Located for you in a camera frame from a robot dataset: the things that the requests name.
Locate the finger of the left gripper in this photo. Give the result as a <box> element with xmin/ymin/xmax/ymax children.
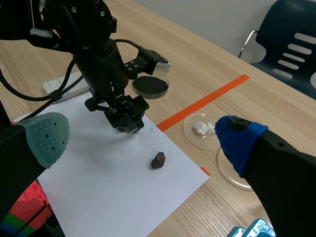
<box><xmin>127</xmin><ymin>95</ymin><xmax>150</xmax><ymax>130</ymax></box>
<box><xmin>104</xmin><ymin>106</ymin><xmax>138</xmax><ymax>135</ymax></box>

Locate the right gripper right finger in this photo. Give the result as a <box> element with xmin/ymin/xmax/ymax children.
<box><xmin>214</xmin><ymin>115</ymin><xmax>316</xmax><ymax>237</ymax></box>

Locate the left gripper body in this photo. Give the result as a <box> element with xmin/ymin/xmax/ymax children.
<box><xmin>73</xmin><ymin>39</ymin><xmax>132</xmax><ymax>112</ymax></box>

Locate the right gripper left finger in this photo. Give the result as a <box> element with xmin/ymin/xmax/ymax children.
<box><xmin>0</xmin><ymin>112</ymin><xmax>70</xmax><ymax>224</ymax></box>

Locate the glass dish with black powder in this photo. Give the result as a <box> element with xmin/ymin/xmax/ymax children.
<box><xmin>131</xmin><ymin>76</ymin><xmax>171</xmax><ymax>100</ymax></box>

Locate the small white tile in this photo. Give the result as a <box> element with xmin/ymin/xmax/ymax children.
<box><xmin>41</xmin><ymin>75</ymin><xmax>90</xmax><ymax>96</ymax></box>

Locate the empty clear glass dish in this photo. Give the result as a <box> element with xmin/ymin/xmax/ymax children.
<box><xmin>217</xmin><ymin>147</ymin><xmax>254</xmax><ymax>191</ymax></box>

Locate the small dark stone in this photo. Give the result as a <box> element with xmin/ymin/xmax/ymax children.
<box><xmin>150</xmin><ymin>151</ymin><xmax>168</xmax><ymax>170</ymax></box>

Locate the turquoise rack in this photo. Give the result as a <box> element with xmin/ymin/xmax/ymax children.
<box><xmin>230</xmin><ymin>218</ymin><xmax>277</xmax><ymax>237</ymax></box>

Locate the toy brick block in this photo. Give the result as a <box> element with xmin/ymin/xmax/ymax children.
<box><xmin>0</xmin><ymin>178</ymin><xmax>54</xmax><ymax>237</ymax></box>

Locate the glass dish under white lump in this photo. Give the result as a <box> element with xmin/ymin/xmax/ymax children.
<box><xmin>183</xmin><ymin>112</ymin><xmax>221</xmax><ymax>152</ymax></box>

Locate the white lump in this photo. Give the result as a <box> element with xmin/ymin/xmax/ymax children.
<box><xmin>192</xmin><ymin>121</ymin><xmax>216</xmax><ymax>135</ymax></box>

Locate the white sheet of paper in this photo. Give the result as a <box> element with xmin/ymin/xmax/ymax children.
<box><xmin>11</xmin><ymin>91</ymin><xmax>211</xmax><ymax>237</ymax></box>

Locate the dark blue chair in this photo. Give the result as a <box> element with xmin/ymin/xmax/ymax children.
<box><xmin>238</xmin><ymin>0</ymin><xmax>316</xmax><ymax>100</ymax></box>

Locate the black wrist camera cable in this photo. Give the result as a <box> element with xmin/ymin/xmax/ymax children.
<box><xmin>114</xmin><ymin>39</ymin><xmax>143</xmax><ymax>54</ymax></box>

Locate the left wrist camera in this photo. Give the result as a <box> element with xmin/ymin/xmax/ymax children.
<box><xmin>124</xmin><ymin>48</ymin><xmax>172</xmax><ymax>80</ymax></box>

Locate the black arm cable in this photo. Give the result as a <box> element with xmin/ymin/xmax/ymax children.
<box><xmin>0</xmin><ymin>59</ymin><xmax>85</xmax><ymax>119</ymax></box>

